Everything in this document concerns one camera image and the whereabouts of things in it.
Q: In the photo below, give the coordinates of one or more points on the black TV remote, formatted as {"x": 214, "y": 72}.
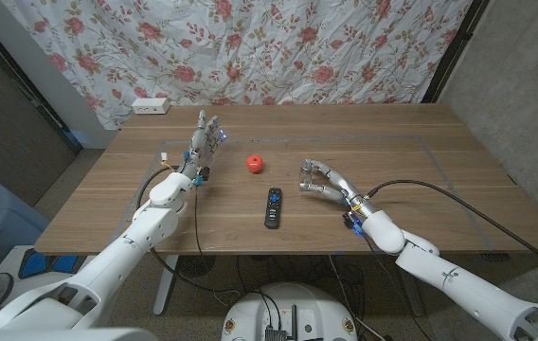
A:
{"x": 273, "y": 210}

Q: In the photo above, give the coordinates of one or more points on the round black fan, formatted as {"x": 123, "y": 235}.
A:
{"x": 195, "y": 266}

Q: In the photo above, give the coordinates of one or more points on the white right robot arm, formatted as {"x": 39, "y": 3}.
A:
{"x": 463, "y": 284}

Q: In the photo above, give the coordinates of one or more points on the black backdrop stand pole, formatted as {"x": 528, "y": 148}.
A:
{"x": 453, "y": 52}

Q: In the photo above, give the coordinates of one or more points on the short black antenna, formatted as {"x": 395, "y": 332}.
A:
{"x": 294, "y": 322}

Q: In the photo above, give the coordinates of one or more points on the white power strip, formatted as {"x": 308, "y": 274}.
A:
{"x": 150, "y": 106}

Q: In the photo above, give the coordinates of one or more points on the black frame bar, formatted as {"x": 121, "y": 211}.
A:
{"x": 27, "y": 87}

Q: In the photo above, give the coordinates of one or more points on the white table leg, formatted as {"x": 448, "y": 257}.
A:
{"x": 413, "y": 303}
{"x": 165, "y": 289}

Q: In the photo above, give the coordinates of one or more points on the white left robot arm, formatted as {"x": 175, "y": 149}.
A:
{"x": 122, "y": 251}

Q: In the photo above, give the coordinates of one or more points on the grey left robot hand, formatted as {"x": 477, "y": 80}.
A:
{"x": 200, "y": 147}

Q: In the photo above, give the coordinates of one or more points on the small white connector plug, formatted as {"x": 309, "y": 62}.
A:
{"x": 164, "y": 156}

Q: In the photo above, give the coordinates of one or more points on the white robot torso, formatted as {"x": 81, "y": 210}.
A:
{"x": 292, "y": 303}

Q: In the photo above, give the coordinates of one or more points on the floral backdrop cloth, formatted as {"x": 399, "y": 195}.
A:
{"x": 250, "y": 47}

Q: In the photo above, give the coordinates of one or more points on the clear glass salt shaker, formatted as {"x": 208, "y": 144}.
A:
{"x": 305, "y": 177}

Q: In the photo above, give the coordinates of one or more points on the white board with blue patches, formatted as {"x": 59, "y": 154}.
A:
{"x": 18, "y": 265}

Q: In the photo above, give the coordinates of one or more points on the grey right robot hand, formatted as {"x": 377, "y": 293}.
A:
{"x": 345, "y": 182}

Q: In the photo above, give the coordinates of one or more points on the red ball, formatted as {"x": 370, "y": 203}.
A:
{"x": 255, "y": 164}

